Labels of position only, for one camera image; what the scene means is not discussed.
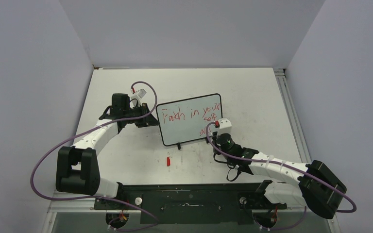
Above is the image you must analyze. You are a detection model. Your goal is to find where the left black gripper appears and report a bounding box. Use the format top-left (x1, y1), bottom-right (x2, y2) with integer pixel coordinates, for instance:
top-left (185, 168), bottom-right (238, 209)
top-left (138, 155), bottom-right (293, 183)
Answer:
top-left (123, 103), bottom-right (159, 128)

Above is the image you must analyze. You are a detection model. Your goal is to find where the small black-framed whiteboard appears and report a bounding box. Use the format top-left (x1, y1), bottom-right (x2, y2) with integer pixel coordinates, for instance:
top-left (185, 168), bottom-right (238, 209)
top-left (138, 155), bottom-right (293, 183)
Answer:
top-left (156, 93), bottom-right (222, 147)

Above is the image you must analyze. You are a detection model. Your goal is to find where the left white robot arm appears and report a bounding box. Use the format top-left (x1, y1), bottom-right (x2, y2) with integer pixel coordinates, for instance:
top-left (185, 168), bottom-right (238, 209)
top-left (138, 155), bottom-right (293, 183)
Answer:
top-left (56, 89), bottom-right (159, 209)

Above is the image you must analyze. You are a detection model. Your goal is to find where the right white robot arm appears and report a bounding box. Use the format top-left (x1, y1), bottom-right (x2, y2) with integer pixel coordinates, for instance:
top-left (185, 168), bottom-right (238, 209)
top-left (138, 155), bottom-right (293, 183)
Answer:
top-left (210, 133), bottom-right (347, 219)

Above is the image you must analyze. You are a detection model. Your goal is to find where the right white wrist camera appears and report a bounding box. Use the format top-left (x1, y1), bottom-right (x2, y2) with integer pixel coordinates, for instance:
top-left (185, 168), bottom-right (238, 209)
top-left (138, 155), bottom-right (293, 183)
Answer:
top-left (215, 118), bottom-right (232, 136)

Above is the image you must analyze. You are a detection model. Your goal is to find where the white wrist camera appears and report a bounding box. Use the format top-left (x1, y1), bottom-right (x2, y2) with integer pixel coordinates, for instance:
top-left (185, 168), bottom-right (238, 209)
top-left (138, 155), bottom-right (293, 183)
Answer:
top-left (215, 118), bottom-right (232, 136)
top-left (131, 89), bottom-right (147, 101)

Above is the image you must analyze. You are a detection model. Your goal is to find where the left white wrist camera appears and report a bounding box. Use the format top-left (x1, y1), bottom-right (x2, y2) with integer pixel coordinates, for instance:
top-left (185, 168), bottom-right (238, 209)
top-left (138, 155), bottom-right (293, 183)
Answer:
top-left (131, 89), bottom-right (147, 101)

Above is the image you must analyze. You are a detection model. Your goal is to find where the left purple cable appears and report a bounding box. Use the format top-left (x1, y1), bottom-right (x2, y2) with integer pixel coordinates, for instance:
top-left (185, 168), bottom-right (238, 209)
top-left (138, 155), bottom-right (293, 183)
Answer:
top-left (30, 81), bottom-right (159, 232)

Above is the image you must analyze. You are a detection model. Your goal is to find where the purple cable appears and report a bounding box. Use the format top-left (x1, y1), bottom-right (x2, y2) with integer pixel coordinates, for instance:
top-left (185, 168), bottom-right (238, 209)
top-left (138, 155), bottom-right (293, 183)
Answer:
top-left (205, 121), bottom-right (357, 232)
top-left (30, 81), bottom-right (159, 232)

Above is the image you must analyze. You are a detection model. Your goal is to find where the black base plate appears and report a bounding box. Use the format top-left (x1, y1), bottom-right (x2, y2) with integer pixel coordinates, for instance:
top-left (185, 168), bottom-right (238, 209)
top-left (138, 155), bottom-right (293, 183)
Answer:
top-left (94, 181), bottom-right (305, 225)

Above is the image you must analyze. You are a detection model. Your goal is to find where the aluminium frame rail right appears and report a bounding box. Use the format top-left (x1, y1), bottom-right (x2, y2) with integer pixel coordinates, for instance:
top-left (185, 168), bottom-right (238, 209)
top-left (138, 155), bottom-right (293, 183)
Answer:
top-left (273, 68), bottom-right (312, 163)

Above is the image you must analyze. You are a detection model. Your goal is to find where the aluminium frame rail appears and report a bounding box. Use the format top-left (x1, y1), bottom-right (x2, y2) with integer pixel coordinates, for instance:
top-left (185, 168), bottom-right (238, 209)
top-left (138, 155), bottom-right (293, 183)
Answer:
top-left (48, 191), bottom-right (141, 214)
top-left (273, 68), bottom-right (312, 163)

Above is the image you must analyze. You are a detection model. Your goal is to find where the aluminium frame rail front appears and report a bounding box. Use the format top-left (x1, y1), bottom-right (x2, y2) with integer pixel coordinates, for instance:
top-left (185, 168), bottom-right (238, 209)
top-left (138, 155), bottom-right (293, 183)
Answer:
top-left (48, 191), bottom-right (141, 214)

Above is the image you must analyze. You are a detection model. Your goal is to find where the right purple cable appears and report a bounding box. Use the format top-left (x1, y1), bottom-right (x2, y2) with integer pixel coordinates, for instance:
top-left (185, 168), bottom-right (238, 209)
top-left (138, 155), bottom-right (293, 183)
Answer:
top-left (205, 121), bottom-right (357, 232)

